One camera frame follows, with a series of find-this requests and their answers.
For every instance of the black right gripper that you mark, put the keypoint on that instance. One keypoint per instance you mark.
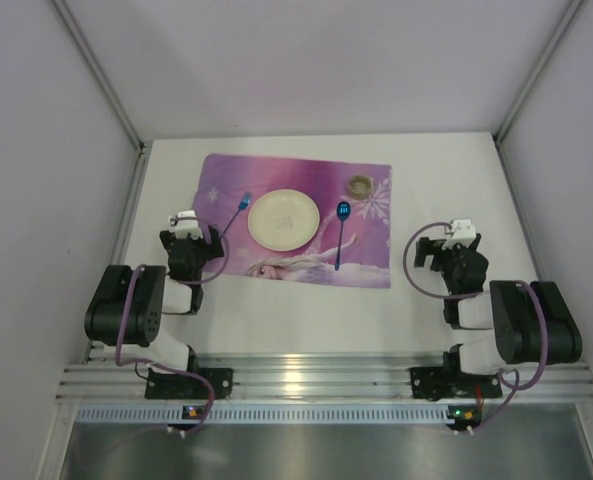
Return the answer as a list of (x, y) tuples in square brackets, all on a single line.
[(452, 254)]

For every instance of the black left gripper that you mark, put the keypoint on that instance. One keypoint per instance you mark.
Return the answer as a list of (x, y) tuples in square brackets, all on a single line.
[(189, 245)]

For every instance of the speckled white small cup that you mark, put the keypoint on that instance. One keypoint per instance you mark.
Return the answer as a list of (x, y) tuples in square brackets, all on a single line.
[(359, 187)]

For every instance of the blue metal spoon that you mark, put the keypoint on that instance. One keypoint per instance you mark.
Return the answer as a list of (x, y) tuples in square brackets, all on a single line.
[(343, 212)]

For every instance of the cream round plate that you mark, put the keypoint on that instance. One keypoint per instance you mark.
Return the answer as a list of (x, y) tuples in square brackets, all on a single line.
[(283, 220)]

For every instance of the purple printed placemat cloth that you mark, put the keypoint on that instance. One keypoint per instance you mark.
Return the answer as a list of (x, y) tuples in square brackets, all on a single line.
[(365, 254)]

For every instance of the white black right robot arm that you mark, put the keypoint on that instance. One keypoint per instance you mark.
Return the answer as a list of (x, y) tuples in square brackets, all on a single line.
[(519, 323)]

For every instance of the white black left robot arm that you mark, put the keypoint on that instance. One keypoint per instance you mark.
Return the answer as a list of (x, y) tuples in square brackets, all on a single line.
[(127, 309)]

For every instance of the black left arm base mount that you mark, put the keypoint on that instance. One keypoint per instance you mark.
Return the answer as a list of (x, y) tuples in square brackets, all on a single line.
[(168, 386)]

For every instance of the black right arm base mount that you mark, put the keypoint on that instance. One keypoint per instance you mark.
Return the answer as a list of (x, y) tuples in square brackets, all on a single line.
[(448, 381)]

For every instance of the aluminium rail front frame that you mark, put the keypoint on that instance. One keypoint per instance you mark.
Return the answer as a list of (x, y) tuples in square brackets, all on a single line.
[(300, 364)]

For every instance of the grey slotted cable duct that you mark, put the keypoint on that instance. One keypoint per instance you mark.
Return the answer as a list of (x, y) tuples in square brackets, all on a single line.
[(275, 414)]

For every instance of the aluminium corner frame post left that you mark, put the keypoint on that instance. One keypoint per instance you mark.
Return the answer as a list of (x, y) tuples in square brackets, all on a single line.
[(85, 50)]

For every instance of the aluminium corner frame post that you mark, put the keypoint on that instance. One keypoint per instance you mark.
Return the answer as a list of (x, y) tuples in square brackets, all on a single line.
[(85, 50), (572, 11)]

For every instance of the aluminium corner frame post right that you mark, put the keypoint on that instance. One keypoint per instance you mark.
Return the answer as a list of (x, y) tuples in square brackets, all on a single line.
[(572, 11)]

